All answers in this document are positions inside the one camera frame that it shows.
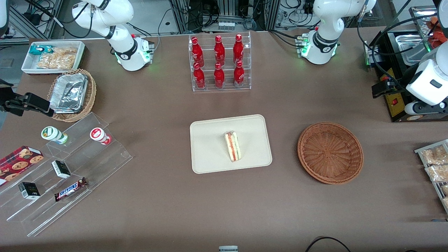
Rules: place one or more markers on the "small grey device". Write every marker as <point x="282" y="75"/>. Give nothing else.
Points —
<point x="228" y="249"/>

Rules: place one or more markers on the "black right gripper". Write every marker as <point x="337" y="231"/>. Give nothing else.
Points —
<point x="7" y="103"/>

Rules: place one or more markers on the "stainless steel tray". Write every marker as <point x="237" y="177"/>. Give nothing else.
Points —
<point x="420" y="21"/>

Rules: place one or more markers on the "clear acrylic stepped shelf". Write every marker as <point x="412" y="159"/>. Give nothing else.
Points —
<point x="101" y="164"/>

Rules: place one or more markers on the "beige plastic tray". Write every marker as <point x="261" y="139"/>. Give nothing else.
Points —
<point x="210" y="147"/>

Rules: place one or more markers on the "grey metal snack rack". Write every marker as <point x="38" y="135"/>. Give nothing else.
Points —
<point x="418" y="151"/>

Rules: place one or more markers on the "clear acrylic bottle rack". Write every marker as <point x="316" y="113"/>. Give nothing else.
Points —
<point x="227" y="75"/>

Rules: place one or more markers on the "light wicker basket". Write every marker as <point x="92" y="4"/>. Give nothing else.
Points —
<point x="90" y="94"/>

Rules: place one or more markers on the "clear bag of brown snacks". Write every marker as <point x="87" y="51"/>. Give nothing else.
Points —
<point x="446" y="203"/>
<point x="434" y="155"/>
<point x="439" y="173"/>
<point x="444" y="189"/>

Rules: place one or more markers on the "teal snack packet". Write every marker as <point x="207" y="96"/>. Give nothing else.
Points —
<point x="38" y="49"/>

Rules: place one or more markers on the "stainless steel pan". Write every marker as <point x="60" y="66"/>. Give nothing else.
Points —
<point x="409" y="45"/>

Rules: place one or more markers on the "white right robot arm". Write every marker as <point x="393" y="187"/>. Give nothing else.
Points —
<point x="122" y="49"/>

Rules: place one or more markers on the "aluminium frame rack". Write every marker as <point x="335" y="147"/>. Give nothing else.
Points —
<point x="227" y="8"/>

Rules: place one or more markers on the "green lid yogurt cup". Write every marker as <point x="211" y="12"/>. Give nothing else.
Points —
<point x="52" y="134"/>

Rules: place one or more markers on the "black appliance with yellow panel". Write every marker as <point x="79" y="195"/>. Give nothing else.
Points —
<point x="388" y="45"/>

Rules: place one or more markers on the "triangular sandwich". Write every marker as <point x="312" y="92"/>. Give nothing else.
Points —
<point x="232" y="147"/>

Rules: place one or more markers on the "brown wicker basket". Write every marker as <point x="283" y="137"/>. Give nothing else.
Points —
<point x="330" y="154"/>

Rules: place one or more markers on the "small black carton box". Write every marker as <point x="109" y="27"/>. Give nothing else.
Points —
<point x="61" y="169"/>
<point x="29" y="190"/>

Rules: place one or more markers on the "Snickers chocolate bar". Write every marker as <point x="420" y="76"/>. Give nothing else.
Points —
<point x="70" y="189"/>

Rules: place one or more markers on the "red lid yogurt cup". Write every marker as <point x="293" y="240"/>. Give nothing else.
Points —
<point x="98" y="134"/>

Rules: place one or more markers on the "red soda bottle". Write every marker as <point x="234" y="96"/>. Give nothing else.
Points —
<point x="239" y="75"/>
<point x="238" y="49"/>
<point x="219" y="50"/>
<point x="199" y="77"/>
<point x="197" y="52"/>
<point x="219" y="76"/>

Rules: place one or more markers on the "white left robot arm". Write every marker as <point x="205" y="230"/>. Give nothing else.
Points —
<point x="322" y="42"/>

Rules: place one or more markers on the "clear bag of chips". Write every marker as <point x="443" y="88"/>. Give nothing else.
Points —
<point x="56" y="62"/>
<point x="66" y="51"/>

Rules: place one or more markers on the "red tartan cookie box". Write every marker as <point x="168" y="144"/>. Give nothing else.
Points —
<point x="17" y="162"/>

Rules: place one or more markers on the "white plastic bin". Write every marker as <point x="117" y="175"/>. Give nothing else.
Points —
<point x="29" y="64"/>

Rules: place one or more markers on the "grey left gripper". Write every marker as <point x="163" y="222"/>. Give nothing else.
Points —
<point x="398" y="85"/>

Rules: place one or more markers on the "grey connector block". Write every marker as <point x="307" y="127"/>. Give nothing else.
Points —
<point x="226" y="25"/>

